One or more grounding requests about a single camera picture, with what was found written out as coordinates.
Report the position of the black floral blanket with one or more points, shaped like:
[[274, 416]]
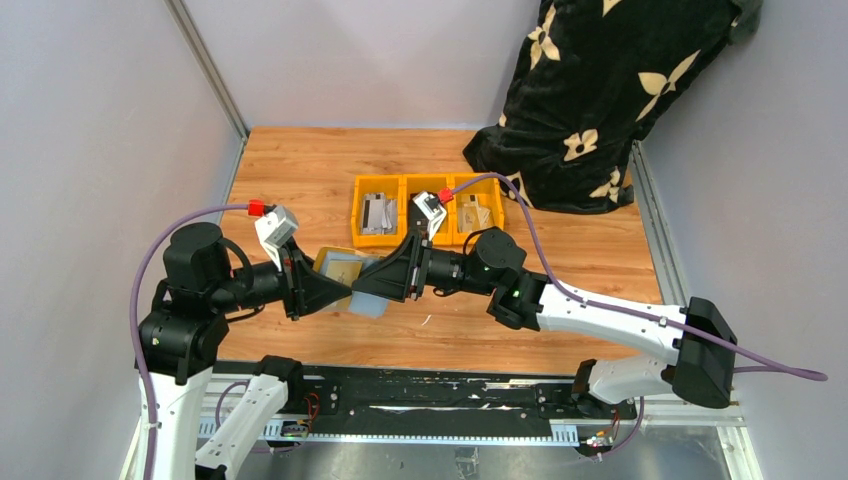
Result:
[[592, 78]]

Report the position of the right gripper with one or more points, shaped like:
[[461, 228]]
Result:
[[400, 275]]

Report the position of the yellow leather card holder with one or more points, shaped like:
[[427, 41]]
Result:
[[345, 266]]

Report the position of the silver cards in bin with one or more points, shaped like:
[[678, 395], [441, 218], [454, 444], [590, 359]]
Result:
[[378, 215]]

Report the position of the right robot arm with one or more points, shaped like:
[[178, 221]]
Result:
[[684, 350]]

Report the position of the right yellow bin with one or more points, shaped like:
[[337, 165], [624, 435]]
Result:
[[490, 191]]

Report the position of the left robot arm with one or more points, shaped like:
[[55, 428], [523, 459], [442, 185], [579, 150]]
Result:
[[180, 338]]

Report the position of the left yellow bin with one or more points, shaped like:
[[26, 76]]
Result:
[[363, 184]]

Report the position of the black cards in bin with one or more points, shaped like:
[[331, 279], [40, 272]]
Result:
[[416, 219]]

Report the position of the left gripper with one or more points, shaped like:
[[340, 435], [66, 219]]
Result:
[[304, 288]]

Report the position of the middle yellow bin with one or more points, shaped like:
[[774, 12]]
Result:
[[414, 183]]

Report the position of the yellow bin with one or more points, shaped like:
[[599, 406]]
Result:
[[414, 183], [490, 191], [363, 184]]

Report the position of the aluminium frame post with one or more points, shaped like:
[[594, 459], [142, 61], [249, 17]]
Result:
[[191, 33]]

